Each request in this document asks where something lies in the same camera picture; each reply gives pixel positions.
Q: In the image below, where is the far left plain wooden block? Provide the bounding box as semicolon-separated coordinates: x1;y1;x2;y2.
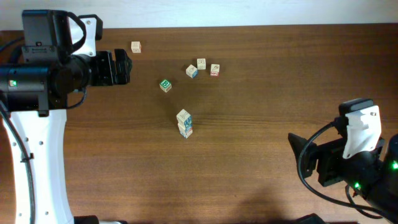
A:
131;41;142;54

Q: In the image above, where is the blue edged wooden block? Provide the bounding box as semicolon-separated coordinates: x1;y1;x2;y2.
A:
180;128;193;139

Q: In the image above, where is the blue sided picture block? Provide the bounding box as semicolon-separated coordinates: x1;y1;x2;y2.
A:
186;65;198;78

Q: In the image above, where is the plain picture wooden block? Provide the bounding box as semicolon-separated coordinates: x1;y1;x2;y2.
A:
197;58;206;70

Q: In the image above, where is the red sided picture block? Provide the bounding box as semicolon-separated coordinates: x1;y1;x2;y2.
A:
210;64;220;77

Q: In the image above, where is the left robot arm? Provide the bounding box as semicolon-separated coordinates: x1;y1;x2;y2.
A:
1;9;132;223

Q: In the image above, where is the green letter B block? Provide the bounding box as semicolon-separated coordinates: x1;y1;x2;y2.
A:
159;79;172;93

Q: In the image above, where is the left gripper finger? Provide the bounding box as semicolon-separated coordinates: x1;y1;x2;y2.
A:
115;72;130;85
114;49;132;75

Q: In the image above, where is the red letter P block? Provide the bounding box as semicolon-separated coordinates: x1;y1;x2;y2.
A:
176;109;192;128

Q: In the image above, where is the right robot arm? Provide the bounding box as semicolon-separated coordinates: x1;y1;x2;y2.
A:
288;132;397;223

